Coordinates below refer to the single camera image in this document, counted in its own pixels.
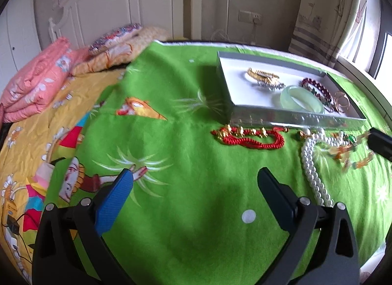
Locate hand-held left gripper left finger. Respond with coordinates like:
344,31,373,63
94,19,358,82
32,168,135,285

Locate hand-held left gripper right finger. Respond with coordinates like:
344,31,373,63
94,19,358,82
257,167,360,285

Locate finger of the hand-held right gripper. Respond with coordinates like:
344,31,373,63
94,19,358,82
367,128,392,161

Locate amber and green bead bracelet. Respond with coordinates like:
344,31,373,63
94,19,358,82
329,130,376,172

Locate white pearl necklace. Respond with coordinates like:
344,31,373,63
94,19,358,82
295,128,345,207

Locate red cord bracelet gold charms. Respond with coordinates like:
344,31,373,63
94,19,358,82
211,124,290,151

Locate thin gold hoop bangle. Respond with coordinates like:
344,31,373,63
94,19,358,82
333,90,351,112

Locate pale green jade bangle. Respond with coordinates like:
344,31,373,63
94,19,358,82
279,85,325,114

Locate dark red bead bracelet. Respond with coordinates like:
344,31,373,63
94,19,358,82
300,77,336,111

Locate grey box with white inside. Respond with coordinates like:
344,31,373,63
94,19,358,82
216,51,367,129

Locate gold chain bracelet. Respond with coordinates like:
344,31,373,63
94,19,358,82
246,67,285,91

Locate window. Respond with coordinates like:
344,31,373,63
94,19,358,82
335,0,392,83

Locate black power adapter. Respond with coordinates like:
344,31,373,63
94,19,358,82
7,215,20,233

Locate yellow cartoon bedsheet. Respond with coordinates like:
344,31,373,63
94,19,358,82
0,67,129,285

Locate green printed cloth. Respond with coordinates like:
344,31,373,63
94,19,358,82
46,40,392,285

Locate yellow orange flower pillow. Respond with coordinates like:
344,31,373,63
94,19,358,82
71,41,150,76

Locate folded pink floral quilt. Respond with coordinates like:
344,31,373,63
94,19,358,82
0,37,89,124

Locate beige printed curtain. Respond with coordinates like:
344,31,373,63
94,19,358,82
288,0,368,68

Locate dark floral patterned pillow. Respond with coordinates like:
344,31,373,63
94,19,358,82
89,23,143,55

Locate beige fluffy pillow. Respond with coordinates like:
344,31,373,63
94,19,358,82
132,26,172,49

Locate white wardrobe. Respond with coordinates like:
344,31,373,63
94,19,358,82
0,0,42,95

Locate white wooden headboard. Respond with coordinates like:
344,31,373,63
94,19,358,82
49,0,203,55

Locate white wall socket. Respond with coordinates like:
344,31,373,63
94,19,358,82
239,10,263,25

